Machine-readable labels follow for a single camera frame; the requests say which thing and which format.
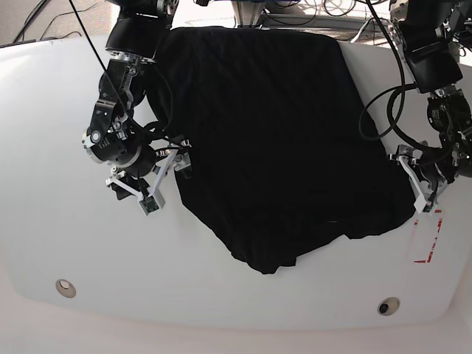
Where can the left table grommet hole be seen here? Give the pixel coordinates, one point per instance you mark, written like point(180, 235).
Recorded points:
point(65, 288)

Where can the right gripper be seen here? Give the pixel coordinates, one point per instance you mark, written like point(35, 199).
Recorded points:
point(143, 178)

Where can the red tape rectangle marking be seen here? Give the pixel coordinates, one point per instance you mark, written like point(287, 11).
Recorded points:
point(426, 231)

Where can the right table grommet hole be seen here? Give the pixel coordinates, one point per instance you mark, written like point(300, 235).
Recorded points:
point(389, 306)

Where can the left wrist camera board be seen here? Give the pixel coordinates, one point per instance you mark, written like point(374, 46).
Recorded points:
point(423, 205)

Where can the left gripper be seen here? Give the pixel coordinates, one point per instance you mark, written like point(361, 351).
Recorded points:
point(431, 173)

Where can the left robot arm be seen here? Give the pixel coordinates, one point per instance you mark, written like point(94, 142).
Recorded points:
point(421, 35)

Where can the table grommet hole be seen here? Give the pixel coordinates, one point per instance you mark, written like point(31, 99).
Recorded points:
point(389, 306)
point(65, 288)

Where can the black t-shirt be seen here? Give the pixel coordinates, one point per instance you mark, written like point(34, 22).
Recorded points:
point(275, 123)

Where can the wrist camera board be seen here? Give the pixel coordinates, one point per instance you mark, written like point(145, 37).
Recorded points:
point(151, 203)
point(423, 205)

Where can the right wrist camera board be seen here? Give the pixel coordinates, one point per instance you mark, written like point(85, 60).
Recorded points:
point(151, 203)

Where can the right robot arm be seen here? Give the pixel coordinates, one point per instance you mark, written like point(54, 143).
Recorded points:
point(113, 135)

